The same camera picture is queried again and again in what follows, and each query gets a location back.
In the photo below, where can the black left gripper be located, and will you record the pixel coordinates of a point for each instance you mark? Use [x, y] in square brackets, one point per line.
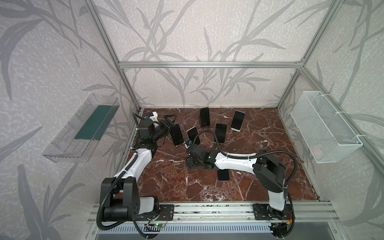
[167, 125]

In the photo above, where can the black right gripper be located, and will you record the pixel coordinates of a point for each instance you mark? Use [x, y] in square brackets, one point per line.
[191, 149]

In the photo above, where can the black phone front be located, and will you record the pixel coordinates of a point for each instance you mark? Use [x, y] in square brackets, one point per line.
[223, 175]

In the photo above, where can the black phone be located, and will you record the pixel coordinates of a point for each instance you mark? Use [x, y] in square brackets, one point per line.
[223, 175]
[192, 134]
[221, 131]
[176, 135]
[204, 116]

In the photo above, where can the green-edged phone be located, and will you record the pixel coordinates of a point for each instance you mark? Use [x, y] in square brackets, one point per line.
[237, 121]

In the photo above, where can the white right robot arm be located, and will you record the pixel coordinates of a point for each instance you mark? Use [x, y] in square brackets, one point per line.
[264, 165]

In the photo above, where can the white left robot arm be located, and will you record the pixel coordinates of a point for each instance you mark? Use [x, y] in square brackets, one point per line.
[120, 200]

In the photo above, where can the green circuit board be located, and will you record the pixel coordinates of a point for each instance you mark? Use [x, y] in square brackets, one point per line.
[155, 227]

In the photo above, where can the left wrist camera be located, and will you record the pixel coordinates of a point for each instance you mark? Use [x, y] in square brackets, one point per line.
[153, 116]

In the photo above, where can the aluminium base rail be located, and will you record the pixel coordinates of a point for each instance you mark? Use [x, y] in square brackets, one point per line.
[242, 212]

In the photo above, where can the clear acrylic wall tray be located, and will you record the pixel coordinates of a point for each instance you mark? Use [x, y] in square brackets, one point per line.
[79, 138]

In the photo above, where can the white wire mesh basket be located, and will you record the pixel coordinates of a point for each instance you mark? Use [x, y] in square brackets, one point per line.
[327, 134]

